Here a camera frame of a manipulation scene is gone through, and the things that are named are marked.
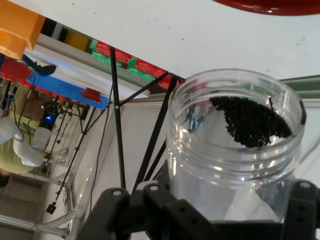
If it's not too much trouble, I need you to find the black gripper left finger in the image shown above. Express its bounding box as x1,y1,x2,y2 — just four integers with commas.
74,183,226,240

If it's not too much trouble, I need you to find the large red studded block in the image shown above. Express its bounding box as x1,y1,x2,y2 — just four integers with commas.
96,41,186,90

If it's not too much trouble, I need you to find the thin black stand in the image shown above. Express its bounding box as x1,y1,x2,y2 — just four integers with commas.
46,99,113,213

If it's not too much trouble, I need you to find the red bowl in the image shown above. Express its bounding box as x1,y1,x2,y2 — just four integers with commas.
211,0,320,17

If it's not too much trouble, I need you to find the black seeds heap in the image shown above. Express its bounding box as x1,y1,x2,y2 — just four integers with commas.
209,96,293,148

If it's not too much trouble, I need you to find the white side table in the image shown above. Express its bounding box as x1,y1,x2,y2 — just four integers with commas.
23,33,151,110

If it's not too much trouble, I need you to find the green block sliver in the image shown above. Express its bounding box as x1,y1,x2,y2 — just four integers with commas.
88,38,112,63

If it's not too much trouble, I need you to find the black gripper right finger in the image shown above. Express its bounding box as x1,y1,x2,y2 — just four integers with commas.
280,178,320,240

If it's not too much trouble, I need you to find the clear plastic jar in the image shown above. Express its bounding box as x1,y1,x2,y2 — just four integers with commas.
166,68,309,223

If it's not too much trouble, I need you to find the small red object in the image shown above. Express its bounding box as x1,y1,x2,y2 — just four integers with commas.
80,87,102,103

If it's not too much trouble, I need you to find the large orange block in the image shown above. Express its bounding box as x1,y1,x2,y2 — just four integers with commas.
0,0,46,60

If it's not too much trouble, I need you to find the blue handheld tool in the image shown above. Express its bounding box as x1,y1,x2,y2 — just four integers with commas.
21,53,57,77

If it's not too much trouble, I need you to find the black tripod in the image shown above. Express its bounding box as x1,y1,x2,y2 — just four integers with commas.
108,45,187,195

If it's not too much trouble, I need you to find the aluminium rail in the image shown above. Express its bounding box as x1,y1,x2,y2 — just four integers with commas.
278,73,320,109

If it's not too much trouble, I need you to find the person in green shirt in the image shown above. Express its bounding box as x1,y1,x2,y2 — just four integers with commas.
0,117,48,188

